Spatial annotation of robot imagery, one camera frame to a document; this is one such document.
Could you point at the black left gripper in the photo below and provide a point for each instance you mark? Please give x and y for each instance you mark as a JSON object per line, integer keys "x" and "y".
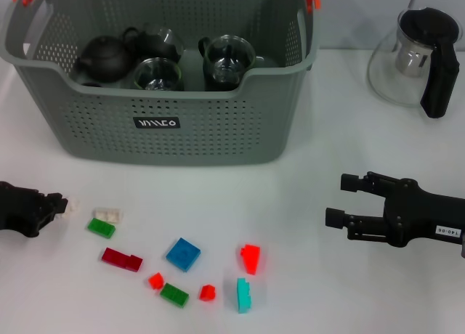
{"x": 22, "y": 210}

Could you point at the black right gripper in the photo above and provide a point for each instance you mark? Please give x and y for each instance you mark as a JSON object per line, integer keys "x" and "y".
{"x": 417, "y": 214}

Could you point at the clear white building brick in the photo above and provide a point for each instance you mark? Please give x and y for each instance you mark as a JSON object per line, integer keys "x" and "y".
{"x": 72, "y": 207}

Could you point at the green building brick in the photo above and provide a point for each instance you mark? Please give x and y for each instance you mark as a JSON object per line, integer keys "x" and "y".
{"x": 174, "y": 294}
{"x": 101, "y": 227}

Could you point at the dark red building brick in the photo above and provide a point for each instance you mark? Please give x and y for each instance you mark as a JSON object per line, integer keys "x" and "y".
{"x": 120, "y": 257}

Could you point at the glass teacup with black base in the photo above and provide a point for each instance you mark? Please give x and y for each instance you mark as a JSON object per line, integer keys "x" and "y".
{"x": 212, "y": 86}
{"x": 152, "y": 43}
{"x": 158, "y": 74}
{"x": 227, "y": 61}

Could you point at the grey perforated storage basket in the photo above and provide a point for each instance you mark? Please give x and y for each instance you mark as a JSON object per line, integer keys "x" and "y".
{"x": 218, "y": 145}

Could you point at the red wedge building brick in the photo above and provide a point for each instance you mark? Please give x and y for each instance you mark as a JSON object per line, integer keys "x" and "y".
{"x": 251, "y": 259}

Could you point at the small red building brick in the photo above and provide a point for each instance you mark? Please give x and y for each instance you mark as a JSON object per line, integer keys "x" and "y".
{"x": 208, "y": 293}
{"x": 156, "y": 281}

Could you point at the blue square building brick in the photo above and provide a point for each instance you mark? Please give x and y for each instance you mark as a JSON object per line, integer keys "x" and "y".
{"x": 183, "y": 254}

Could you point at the teal building brick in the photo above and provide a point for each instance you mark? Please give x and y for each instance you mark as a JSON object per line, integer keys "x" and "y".
{"x": 242, "y": 296}

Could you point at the black clay teapot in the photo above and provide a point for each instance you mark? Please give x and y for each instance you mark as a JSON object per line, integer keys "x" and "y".
{"x": 103, "y": 60}

